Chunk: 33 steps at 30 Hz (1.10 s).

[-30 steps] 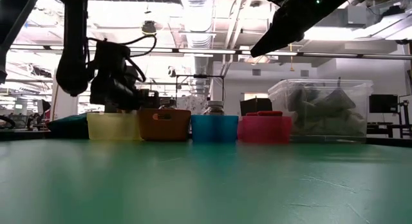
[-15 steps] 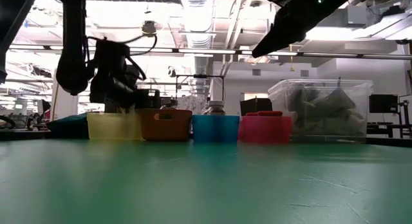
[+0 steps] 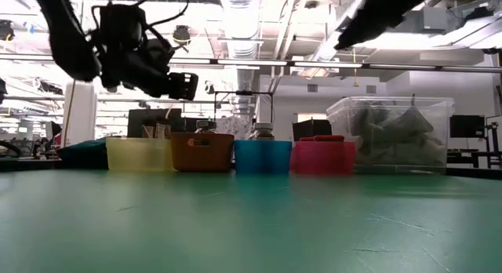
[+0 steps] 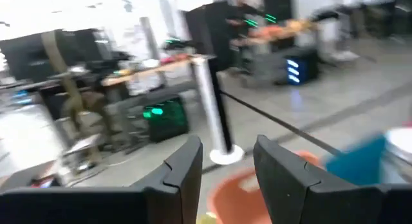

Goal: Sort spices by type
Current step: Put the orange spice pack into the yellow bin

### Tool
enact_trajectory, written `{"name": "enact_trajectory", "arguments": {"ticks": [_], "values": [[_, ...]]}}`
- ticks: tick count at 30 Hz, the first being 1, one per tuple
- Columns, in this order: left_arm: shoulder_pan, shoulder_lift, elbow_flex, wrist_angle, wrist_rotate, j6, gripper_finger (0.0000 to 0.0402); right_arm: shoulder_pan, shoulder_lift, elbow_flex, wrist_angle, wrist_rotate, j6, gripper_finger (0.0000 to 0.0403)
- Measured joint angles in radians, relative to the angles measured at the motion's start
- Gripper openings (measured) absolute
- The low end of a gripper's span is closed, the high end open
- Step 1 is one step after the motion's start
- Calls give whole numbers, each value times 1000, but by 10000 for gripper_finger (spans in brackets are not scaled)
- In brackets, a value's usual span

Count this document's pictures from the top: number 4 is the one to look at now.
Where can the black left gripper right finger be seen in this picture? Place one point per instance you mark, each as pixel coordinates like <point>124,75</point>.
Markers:
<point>289,192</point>

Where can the black computer tower with lights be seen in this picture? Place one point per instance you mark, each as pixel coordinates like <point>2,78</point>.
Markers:
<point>167,127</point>

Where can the orange plastic bin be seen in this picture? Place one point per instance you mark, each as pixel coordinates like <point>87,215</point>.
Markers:
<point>231,198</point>

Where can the blue plastic bin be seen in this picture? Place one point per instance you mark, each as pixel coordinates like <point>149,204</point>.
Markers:
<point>354,166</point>

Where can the table with orange items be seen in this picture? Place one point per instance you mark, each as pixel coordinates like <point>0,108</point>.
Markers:
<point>283,31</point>

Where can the black panel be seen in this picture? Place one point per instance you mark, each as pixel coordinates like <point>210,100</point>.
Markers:
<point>25,56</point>

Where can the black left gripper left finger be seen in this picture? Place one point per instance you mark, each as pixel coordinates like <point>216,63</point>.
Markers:
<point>174,192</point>

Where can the silver stanchion post round base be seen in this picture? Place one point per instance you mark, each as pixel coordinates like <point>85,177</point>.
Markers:
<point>209,114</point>

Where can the person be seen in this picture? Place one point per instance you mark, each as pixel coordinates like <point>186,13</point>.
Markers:
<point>344,27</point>

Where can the wooden table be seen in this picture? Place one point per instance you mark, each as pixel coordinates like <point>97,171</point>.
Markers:
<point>145,71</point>

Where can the black partition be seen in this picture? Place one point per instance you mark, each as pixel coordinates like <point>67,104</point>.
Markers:
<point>206,27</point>

